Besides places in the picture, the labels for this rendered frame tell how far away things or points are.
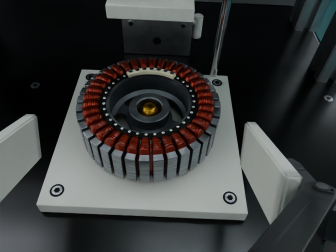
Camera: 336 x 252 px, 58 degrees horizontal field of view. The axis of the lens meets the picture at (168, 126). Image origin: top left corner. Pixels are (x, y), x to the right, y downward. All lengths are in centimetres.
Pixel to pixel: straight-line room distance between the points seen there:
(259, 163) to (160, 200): 9
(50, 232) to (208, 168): 12
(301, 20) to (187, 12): 24
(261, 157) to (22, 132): 13
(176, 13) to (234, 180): 13
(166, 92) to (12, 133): 14
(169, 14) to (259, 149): 11
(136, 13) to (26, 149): 11
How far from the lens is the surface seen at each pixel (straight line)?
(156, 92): 27
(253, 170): 17
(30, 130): 20
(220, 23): 28
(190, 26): 34
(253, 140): 18
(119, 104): 26
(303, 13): 43
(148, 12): 22
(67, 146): 26
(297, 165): 16
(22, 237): 24
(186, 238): 23
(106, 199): 23
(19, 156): 19
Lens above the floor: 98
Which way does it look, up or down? 49 degrees down
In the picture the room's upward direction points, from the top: 3 degrees clockwise
